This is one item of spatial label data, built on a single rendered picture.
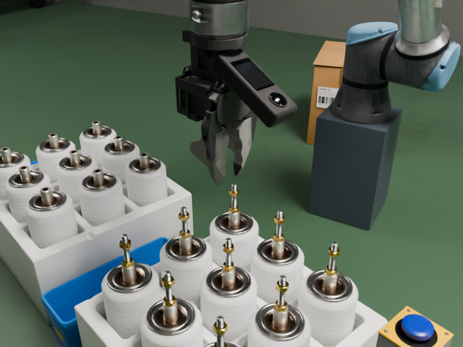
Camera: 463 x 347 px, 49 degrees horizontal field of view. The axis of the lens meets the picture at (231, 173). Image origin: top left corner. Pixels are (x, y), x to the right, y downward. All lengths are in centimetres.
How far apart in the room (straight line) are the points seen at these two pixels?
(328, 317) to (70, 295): 54
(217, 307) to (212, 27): 44
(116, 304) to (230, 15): 50
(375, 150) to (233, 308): 64
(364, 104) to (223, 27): 74
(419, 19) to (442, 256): 61
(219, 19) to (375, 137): 76
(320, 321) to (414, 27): 64
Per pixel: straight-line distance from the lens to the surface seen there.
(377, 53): 127
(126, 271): 87
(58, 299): 112
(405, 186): 168
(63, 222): 111
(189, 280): 92
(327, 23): 324
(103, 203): 113
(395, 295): 126
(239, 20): 64
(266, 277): 91
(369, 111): 132
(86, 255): 114
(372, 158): 133
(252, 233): 97
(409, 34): 118
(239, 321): 86
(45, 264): 110
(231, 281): 85
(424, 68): 122
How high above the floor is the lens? 83
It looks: 30 degrees down
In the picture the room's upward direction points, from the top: straight up
